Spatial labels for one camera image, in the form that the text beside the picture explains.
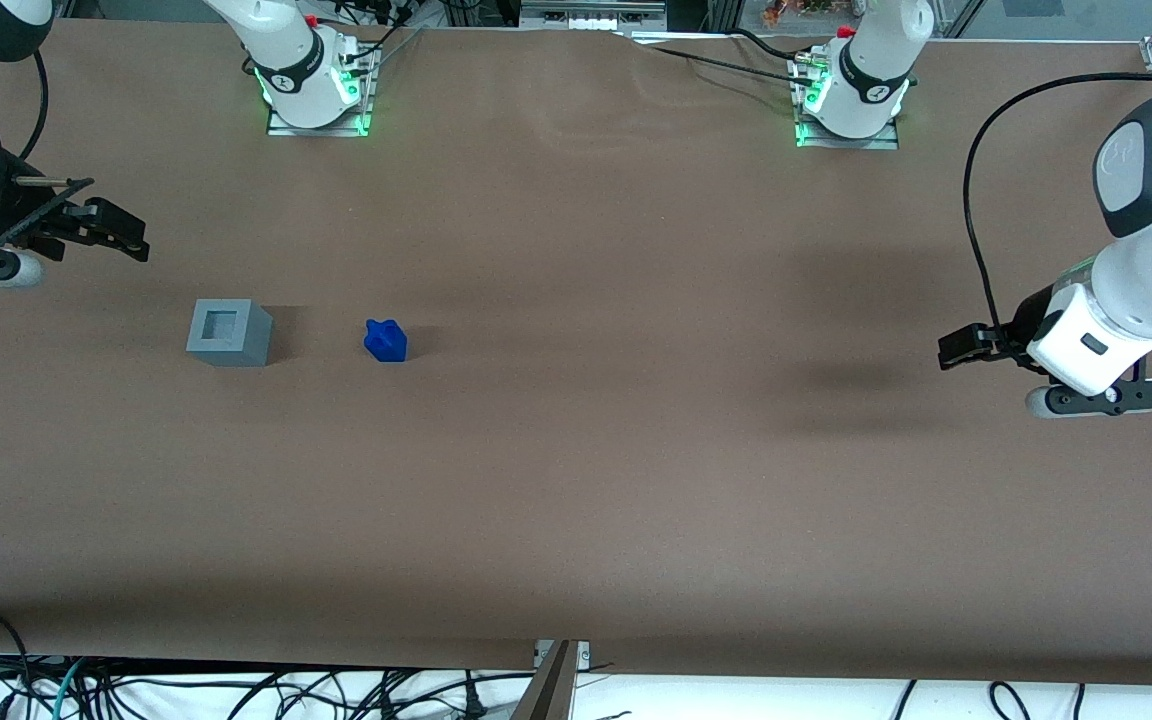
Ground blue plastic part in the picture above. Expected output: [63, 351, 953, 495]
[364, 318, 408, 363]

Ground gray cube base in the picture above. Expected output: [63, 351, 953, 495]
[186, 298, 274, 367]

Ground orange colourful object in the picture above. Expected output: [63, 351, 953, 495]
[764, 0, 837, 23]

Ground brown table cover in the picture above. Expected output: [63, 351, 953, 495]
[0, 18, 1152, 689]

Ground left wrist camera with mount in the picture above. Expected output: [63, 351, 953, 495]
[1026, 380, 1152, 419]

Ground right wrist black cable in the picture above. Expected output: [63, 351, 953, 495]
[0, 45, 97, 276]

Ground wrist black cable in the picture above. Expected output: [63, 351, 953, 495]
[0, 45, 97, 276]
[964, 72, 1152, 336]

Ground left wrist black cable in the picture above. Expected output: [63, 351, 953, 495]
[964, 72, 1152, 336]

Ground black base cable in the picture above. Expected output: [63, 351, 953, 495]
[331, 0, 427, 71]

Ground short black table cable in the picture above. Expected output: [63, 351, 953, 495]
[731, 28, 817, 63]

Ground long black table cable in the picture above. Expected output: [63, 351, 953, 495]
[631, 40, 817, 86]

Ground teal cable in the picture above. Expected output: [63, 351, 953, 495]
[49, 658, 89, 720]

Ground tangled black floor cables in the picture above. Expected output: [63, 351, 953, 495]
[31, 665, 537, 720]

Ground small silver bracket plate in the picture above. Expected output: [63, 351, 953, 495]
[534, 640, 592, 669]

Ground aluminium frame rail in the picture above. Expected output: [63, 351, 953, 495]
[519, 0, 669, 31]

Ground aluminium post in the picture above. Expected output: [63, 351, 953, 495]
[511, 640, 579, 720]

